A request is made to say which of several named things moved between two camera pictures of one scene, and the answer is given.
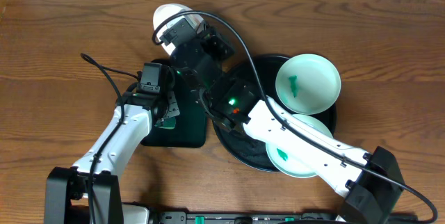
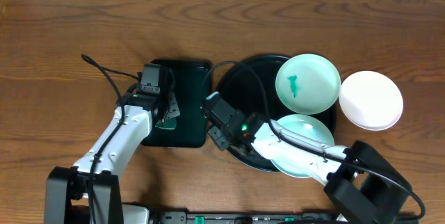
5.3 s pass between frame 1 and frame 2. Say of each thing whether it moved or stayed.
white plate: moved
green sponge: stayed
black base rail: stayed
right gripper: moved
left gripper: stayed
